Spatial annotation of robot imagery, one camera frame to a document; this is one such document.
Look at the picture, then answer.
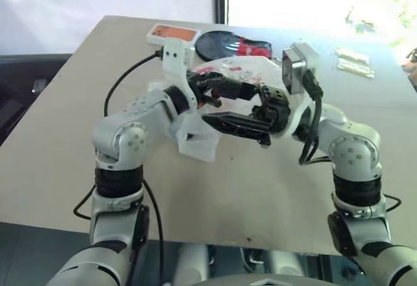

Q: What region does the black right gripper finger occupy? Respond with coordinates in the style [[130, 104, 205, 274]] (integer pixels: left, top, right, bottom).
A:
[[201, 111, 272, 146], [240, 82, 264, 102]]

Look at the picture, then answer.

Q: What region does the black round lid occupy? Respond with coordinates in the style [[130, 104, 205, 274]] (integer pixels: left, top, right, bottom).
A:
[[194, 30, 242, 61]]

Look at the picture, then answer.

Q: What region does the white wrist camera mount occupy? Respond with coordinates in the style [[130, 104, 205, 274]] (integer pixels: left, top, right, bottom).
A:
[[281, 42, 322, 139], [162, 39, 199, 114]]

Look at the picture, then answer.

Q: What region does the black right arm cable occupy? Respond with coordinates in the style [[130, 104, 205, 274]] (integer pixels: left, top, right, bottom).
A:
[[298, 70, 402, 214]]

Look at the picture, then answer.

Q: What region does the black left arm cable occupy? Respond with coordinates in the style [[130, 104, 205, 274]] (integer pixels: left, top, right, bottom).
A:
[[73, 48, 165, 286]]

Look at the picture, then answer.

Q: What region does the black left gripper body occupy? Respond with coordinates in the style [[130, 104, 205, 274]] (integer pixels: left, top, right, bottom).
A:
[[186, 72, 213, 111]]

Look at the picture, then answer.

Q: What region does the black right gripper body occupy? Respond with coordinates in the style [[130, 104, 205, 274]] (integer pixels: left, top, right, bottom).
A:
[[250, 85, 291, 134]]

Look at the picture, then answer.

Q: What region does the clear plastic packet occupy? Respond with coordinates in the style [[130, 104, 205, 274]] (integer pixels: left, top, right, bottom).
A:
[[332, 47, 371, 64], [337, 59, 376, 78]]

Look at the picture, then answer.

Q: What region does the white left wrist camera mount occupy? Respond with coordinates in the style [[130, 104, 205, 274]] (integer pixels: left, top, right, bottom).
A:
[[162, 39, 199, 114]]

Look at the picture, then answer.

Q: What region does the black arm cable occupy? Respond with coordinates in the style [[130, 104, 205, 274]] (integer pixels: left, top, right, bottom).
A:
[[73, 48, 165, 286], [298, 70, 402, 214]]

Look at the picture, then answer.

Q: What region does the white and orange box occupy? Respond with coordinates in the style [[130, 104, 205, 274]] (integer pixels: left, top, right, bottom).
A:
[[145, 23, 200, 48]]

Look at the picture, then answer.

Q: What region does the translucent red-printed plastic bag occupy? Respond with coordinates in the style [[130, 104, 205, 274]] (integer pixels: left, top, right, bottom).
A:
[[167, 55, 288, 164]]

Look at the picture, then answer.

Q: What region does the small dark blurry object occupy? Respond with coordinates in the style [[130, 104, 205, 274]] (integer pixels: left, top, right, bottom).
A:
[[401, 46, 417, 92]]

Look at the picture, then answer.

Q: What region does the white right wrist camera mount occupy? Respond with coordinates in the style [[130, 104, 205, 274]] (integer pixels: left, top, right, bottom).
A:
[[281, 42, 322, 139]]

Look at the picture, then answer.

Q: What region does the silver robot leg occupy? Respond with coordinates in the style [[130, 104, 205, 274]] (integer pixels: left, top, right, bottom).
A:
[[265, 250, 306, 278], [177, 242, 211, 286]]

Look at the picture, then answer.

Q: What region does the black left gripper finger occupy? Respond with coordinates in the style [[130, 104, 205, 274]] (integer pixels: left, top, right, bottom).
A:
[[195, 75, 243, 100], [196, 93, 223, 109]]

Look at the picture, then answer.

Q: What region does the dark furniture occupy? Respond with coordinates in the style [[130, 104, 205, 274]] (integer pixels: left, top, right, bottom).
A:
[[0, 53, 73, 147]]

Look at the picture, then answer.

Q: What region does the red and black package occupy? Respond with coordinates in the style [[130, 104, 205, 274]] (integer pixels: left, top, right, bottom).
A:
[[236, 35, 273, 59]]

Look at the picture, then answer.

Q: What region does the grey robot torso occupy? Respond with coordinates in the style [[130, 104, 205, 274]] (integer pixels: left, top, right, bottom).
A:
[[201, 272, 330, 286]]

